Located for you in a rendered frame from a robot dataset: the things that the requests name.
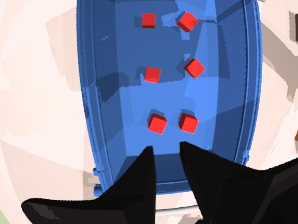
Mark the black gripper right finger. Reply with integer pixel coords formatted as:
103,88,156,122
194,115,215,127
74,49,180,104
178,141,298,224

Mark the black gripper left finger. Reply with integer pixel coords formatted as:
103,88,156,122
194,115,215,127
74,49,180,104
21,145,157,224

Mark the small red block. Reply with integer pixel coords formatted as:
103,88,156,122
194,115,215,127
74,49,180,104
184,59,205,77
142,14,156,28
178,113,198,133
177,11,200,34
148,113,166,133
144,67,161,83

